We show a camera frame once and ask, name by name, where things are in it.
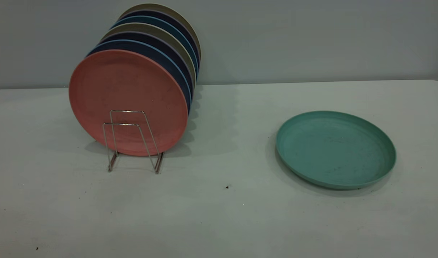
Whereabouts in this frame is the navy plate light-blue rim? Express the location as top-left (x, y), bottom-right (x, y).
top-left (87, 39), bottom-right (193, 115)

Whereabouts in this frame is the beige round plate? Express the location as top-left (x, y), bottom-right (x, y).
top-left (118, 3), bottom-right (201, 61)
top-left (100, 23), bottom-right (197, 90)

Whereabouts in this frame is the teal blue round plate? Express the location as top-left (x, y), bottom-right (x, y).
top-left (111, 15), bottom-right (199, 77)

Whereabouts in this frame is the dark navy round plate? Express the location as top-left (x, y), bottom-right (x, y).
top-left (119, 10), bottom-right (200, 68)

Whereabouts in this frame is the green round plate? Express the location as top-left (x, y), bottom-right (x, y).
top-left (276, 110), bottom-right (397, 190)

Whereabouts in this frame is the dark purple plate lilac rim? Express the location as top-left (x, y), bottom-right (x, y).
top-left (101, 31), bottom-right (195, 101)

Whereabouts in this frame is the metal wire plate rack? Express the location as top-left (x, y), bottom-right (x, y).
top-left (103, 110), bottom-right (165, 175)

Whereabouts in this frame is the pink round plate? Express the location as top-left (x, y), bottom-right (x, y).
top-left (69, 49), bottom-right (188, 157)

